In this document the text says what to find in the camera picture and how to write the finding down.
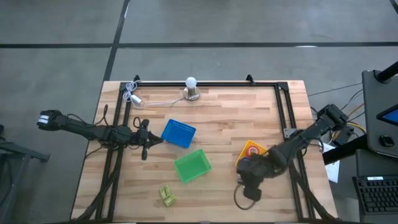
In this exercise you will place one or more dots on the silver mounting plate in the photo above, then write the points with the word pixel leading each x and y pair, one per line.
pixel 290 132

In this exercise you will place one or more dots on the blue plastic basket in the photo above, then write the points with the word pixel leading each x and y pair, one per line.
pixel 178 133

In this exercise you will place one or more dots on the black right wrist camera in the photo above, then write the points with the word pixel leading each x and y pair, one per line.
pixel 252 193

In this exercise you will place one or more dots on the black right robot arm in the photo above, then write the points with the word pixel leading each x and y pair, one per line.
pixel 311 132

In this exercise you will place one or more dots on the white bulb lamp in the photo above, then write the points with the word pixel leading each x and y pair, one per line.
pixel 191 84

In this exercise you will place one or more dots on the black pole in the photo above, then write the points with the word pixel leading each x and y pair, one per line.
pixel 388 73

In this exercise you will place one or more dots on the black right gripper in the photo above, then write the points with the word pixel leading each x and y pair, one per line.
pixel 255 169

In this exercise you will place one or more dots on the black metal table frame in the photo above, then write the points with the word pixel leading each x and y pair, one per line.
pixel 217 84

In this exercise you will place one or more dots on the white paper sheet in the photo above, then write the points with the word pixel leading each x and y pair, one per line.
pixel 333 171

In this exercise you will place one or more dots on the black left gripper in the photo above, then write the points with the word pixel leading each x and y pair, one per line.
pixel 143 137

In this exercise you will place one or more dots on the green plastic basket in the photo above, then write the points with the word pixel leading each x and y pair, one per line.
pixel 192 166

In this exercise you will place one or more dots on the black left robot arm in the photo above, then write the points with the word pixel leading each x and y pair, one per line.
pixel 81 130

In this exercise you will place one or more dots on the black cart beam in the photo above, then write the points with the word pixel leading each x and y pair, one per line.
pixel 342 152

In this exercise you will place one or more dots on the grey metal stand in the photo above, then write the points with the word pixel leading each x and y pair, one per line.
pixel 18 152

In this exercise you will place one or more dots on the yellow plastic basket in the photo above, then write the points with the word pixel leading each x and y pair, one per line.
pixel 245 149

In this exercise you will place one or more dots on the tablet with blue screen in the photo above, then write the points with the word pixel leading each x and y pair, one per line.
pixel 390 116

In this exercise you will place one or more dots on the dark grey cart panel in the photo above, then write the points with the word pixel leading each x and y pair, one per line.
pixel 373 109

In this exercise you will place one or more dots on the black keyboard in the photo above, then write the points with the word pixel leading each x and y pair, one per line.
pixel 377 196

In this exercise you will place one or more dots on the black round knob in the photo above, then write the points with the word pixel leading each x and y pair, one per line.
pixel 387 140

